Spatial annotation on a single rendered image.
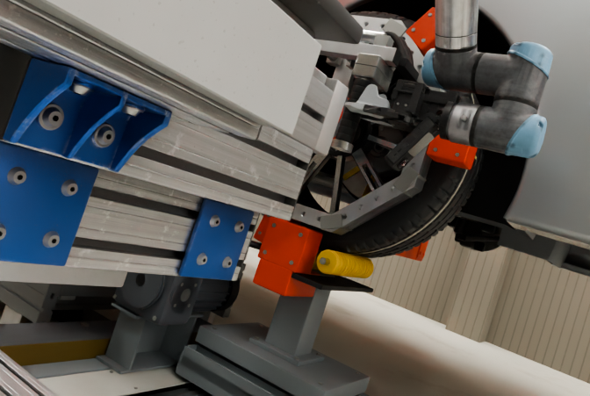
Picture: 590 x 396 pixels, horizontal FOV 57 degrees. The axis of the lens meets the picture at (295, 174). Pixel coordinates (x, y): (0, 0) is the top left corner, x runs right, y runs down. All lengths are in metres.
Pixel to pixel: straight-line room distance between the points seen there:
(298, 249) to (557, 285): 4.10
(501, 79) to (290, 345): 0.88
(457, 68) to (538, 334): 4.36
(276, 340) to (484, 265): 3.70
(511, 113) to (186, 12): 0.76
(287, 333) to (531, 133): 0.85
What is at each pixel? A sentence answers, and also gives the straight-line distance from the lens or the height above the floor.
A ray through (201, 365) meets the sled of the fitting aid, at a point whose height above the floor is 0.14.
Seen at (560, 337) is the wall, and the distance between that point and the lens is 5.26.
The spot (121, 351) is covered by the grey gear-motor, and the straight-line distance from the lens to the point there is 1.53.
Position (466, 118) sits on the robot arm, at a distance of 1.00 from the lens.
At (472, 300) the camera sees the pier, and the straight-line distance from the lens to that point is 5.09.
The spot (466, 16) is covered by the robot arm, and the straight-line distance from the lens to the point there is 1.03.
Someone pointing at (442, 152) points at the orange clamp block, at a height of 0.83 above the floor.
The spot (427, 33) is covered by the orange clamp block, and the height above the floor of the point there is 1.09.
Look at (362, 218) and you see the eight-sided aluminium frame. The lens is 1.29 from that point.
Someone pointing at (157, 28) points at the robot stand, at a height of 0.68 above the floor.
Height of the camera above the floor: 0.61
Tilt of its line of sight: 3 degrees up
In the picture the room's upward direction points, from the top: 18 degrees clockwise
